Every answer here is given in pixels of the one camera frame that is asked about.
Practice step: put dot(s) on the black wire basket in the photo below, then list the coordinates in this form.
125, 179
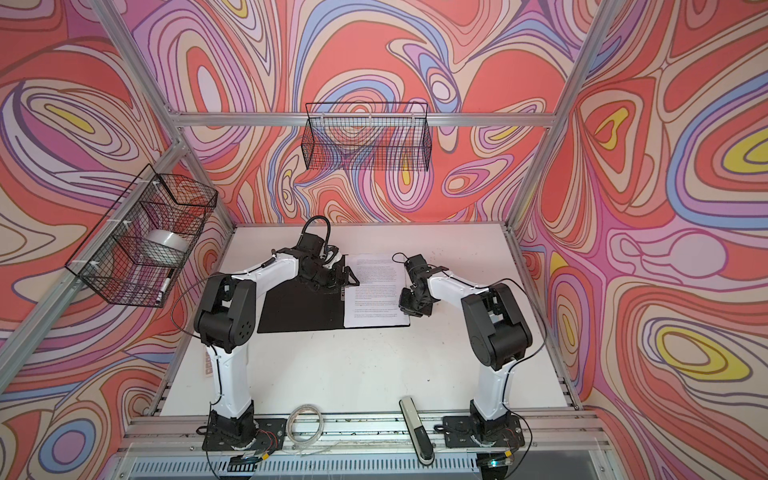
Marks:
111, 261
367, 136

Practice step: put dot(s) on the left black wire basket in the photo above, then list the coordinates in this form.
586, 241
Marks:
111, 261

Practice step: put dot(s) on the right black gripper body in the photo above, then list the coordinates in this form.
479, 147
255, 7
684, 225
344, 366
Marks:
411, 302

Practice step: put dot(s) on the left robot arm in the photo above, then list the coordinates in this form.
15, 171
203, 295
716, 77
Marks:
227, 318

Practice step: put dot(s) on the white and black stapler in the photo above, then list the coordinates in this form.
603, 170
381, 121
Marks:
422, 445

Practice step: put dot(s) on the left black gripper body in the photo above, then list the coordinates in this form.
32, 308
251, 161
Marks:
325, 278

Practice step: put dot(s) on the white and black file folder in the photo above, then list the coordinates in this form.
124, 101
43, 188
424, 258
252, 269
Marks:
293, 307

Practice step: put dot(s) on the pink white calculator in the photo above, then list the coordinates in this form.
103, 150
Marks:
208, 366

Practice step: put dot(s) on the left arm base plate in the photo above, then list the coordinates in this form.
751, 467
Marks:
270, 435

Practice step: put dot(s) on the silver tape roll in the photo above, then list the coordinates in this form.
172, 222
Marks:
160, 241

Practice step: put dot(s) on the rear black wire basket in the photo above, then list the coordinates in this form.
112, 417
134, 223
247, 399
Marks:
367, 136

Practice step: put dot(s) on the aluminium frame rail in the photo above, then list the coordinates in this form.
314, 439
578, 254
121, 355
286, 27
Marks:
560, 444

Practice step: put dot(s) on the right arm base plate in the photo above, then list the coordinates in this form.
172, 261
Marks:
471, 431

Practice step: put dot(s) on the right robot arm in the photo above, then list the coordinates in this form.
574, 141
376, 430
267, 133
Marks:
497, 331

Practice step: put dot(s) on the marker pen in basket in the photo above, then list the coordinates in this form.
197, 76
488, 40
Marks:
164, 287

